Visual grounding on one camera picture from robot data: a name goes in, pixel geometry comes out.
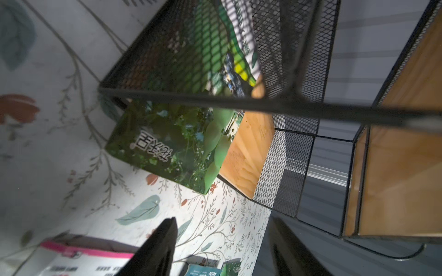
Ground black mesh wooden shelf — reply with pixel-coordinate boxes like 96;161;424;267
99;1;442;247

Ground purple flower seed bag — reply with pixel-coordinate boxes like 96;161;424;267
184;264;222;276

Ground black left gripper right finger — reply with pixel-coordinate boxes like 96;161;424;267
268;217;331;276

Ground green gourd seed bag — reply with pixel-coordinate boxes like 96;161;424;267
220;261;242;276
105;1;260;194

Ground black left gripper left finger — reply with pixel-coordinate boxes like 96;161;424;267
116;217;178;276

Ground pink carnation seed bag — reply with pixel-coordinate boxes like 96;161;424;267
33;241;134;276

